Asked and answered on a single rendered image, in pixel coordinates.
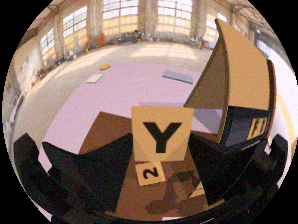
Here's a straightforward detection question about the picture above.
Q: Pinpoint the yellow round disc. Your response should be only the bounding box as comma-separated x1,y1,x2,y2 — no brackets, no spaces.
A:
100,64,110,71

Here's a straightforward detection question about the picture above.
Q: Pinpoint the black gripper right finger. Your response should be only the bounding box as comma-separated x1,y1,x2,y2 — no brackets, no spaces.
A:
188,133,269,205

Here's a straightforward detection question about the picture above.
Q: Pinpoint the grey flat rectangular tile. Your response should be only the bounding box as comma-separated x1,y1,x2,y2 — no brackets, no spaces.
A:
162,69,193,84

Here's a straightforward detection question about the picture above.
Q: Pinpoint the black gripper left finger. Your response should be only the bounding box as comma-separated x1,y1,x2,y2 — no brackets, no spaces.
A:
41,133,133,213

